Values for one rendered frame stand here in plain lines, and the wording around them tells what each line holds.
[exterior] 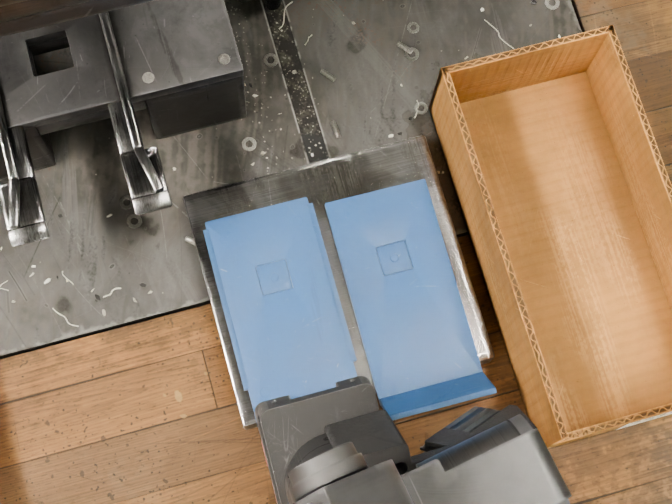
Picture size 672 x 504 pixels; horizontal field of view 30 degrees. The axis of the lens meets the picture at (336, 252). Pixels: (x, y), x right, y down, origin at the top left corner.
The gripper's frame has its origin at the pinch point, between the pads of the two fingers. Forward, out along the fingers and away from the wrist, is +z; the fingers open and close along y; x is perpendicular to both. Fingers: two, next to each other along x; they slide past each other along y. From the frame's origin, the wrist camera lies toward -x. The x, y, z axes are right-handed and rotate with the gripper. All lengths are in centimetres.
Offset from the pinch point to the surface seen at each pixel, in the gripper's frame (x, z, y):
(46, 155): 12.2, 12.3, 18.1
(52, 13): 8.5, -4.7, 27.9
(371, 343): -5.3, 3.1, 2.7
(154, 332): 8.2, 7.7, 5.6
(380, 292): -6.8, 4.6, 5.4
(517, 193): -18.2, 8.4, 8.5
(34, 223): 13.3, 3.8, 15.6
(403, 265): -8.8, 5.3, 6.6
